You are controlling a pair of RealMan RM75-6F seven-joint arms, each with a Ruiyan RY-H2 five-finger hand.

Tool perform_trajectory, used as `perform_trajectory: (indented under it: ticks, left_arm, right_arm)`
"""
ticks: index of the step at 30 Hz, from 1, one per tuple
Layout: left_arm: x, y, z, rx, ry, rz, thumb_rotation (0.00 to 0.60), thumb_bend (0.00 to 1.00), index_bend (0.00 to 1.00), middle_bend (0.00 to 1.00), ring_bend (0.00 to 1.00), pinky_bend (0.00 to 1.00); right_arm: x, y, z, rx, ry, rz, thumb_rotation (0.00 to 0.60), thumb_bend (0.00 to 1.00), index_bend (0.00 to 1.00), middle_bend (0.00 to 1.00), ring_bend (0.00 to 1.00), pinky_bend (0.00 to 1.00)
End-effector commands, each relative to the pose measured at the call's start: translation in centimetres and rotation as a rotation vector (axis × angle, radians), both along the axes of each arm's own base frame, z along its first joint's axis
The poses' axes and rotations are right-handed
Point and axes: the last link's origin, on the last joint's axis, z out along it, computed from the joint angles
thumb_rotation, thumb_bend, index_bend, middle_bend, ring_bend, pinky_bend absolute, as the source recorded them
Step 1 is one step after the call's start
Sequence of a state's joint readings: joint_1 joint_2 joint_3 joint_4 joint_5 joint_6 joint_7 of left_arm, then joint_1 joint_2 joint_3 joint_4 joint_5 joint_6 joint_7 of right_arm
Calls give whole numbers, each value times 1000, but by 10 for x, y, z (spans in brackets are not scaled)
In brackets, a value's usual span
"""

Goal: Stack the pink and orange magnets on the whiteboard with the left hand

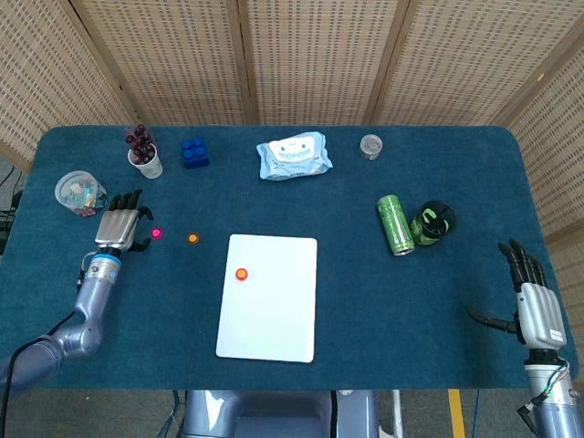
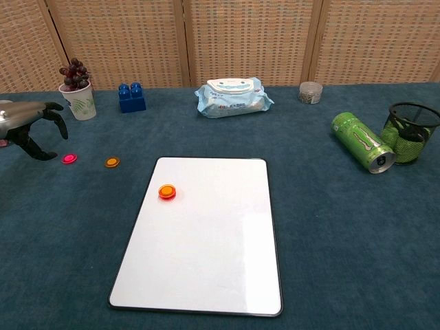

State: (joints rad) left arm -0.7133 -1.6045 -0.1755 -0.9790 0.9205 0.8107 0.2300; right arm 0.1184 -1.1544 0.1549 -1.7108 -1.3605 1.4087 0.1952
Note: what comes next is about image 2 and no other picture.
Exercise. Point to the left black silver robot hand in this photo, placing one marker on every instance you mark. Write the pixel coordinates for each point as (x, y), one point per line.
(17, 115)

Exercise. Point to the pink round magnet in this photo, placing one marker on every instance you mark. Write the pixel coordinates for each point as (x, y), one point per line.
(69, 158)

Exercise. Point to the orange button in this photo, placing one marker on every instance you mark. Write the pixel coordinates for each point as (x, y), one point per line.
(112, 162)
(167, 189)

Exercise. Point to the white rectangular board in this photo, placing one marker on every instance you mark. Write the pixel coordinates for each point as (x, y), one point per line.
(203, 240)

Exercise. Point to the white paper cup leaf print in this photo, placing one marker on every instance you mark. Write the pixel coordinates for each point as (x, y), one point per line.
(80, 106)

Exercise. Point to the dark purple grape bunch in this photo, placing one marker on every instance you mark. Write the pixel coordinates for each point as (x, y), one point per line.
(74, 74)

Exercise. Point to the woven bamboo screen panel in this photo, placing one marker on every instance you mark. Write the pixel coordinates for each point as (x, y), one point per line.
(378, 41)
(24, 44)
(120, 41)
(247, 38)

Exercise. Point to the blue toy building block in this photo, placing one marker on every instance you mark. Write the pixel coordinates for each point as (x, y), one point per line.
(132, 101)

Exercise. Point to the light blue wet wipes pack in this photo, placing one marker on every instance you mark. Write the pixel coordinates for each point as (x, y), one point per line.
(233, 101)

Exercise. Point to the small clear round jar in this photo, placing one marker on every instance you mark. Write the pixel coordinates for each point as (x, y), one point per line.
(310, 94)

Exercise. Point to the green drink can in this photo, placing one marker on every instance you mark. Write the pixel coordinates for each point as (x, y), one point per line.
(361, 139)

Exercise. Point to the blue carpet table cover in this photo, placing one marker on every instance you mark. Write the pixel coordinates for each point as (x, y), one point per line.
(343, 240)

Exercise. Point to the black mesh pen holder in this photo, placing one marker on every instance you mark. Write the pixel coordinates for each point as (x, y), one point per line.
(409, 144)

